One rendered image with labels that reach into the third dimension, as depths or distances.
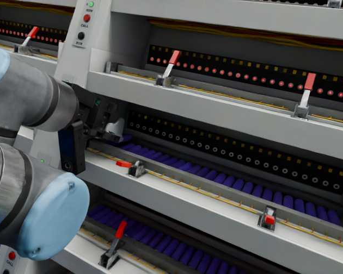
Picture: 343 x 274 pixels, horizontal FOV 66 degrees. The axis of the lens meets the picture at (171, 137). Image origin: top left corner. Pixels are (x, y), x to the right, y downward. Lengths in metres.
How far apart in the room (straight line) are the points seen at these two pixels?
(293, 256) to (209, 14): 0.46
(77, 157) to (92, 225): 0.21
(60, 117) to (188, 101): 0.23
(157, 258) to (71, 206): 0.34
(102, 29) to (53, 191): 0.46
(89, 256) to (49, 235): 0.34
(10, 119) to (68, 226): 0.17
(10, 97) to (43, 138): 0.30
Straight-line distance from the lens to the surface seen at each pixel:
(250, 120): 0.48
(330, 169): 0.64
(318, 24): 0.54
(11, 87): 0.40
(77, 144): 0.53
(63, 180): 0.29
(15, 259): 0.75
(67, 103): 0.46
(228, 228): 0.49
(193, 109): 0.51
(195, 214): 0.50
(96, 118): 0.53
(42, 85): 0.43
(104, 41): 0.67
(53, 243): 0.31
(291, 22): 0.54
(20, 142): 0.75
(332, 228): 0.53
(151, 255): 0.62
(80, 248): 0.65
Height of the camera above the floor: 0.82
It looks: level
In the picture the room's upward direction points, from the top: 17 degrees clockwise
